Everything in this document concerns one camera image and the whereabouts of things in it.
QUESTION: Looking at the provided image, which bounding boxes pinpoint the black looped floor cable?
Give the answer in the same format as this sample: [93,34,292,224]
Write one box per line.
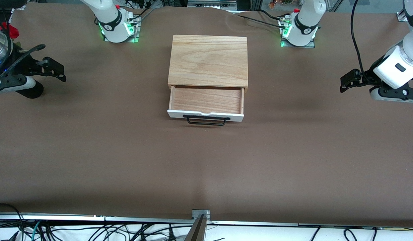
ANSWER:
[0,203,24,235]

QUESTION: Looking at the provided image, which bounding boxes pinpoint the teal floor cable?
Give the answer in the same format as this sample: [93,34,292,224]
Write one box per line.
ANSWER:
[29,220,42,241]

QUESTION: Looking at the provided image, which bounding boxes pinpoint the red artificial rose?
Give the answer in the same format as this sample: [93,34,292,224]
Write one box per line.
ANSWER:
[0,22,20,39]

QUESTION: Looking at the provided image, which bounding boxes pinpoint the grey background device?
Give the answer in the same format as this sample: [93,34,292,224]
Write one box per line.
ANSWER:
[188,0,237,11]

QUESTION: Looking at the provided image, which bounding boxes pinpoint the black cables behind right base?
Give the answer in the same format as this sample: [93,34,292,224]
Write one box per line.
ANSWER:
[124,0,156,20]

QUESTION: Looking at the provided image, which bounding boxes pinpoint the brown table cover mat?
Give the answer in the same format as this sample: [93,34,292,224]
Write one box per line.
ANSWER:
[0,3,413,228]

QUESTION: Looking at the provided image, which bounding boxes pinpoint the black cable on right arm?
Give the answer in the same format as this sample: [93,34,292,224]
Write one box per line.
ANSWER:
[0,44,46,81]

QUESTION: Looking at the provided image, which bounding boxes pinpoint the aluminium extrusion post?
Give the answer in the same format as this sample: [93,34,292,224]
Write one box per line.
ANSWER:
[184,209,211,241]

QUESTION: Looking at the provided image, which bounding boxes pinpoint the black base power cable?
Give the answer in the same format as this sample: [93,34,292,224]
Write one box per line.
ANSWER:
[232,9,288,30]

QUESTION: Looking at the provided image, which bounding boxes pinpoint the wooden drawer white front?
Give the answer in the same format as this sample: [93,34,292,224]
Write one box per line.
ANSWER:
[167,85,245,123]

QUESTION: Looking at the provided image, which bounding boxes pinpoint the light wooden drawer cabinet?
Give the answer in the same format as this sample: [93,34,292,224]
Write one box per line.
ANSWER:
[168,34,249,95]

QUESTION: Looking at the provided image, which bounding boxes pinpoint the black metal drawer handle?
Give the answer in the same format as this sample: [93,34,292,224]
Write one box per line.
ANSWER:
[183,115,231,127]

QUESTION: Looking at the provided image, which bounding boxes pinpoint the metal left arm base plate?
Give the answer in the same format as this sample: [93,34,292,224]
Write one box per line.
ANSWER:
[279,16,316,48]

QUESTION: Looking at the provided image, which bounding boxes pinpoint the aluminium table edge rail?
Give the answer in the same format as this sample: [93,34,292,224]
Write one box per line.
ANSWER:
[0,212,413,229]

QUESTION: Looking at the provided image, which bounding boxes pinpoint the black floor cable bundle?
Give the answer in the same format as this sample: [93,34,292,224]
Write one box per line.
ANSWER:
[39,224,193,241]

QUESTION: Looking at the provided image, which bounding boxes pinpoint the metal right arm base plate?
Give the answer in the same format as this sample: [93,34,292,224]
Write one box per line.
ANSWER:
[104,13,141,44]

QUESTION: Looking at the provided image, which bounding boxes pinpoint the orange background clutter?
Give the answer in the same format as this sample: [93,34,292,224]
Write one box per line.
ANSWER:
[269,0,294,9]

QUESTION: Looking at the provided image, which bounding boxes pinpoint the tall black vase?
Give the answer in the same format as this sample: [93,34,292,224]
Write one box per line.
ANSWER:
[18,80,44,99]

